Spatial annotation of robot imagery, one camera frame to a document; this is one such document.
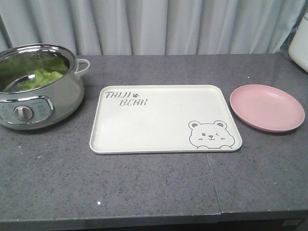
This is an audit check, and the cream bear serving tray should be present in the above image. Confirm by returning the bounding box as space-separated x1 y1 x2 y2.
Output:
90 85 243 154

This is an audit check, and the pink round plate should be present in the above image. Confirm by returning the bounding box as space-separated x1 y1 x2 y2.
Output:
230 84 305 133

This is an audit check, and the green lettuce leaf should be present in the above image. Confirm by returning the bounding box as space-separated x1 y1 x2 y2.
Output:
0 52 68 92

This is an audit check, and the green electric cooking pot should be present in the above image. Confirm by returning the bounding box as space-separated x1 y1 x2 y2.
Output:
0 44 90 130

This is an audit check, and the white kitchen appliance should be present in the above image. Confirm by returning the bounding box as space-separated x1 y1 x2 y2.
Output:
288 14 308 72

